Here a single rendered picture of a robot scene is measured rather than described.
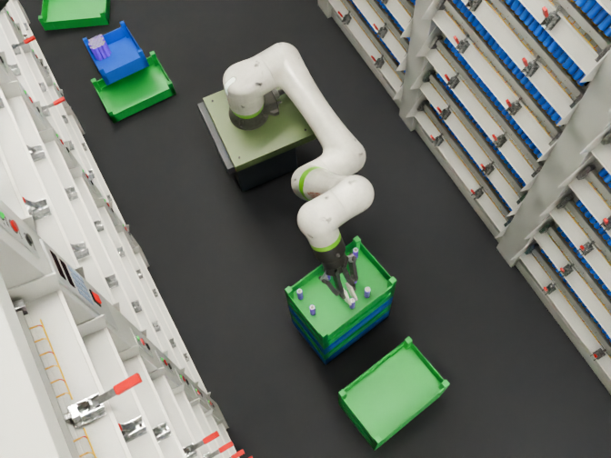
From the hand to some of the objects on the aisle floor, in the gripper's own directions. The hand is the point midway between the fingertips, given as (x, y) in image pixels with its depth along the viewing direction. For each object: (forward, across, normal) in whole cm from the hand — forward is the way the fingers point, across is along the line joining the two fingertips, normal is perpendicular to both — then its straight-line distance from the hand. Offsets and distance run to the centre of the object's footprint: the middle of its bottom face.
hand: (348, 293), depth 210 cm
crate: (-32, +3, -158) cm, 161 cm away
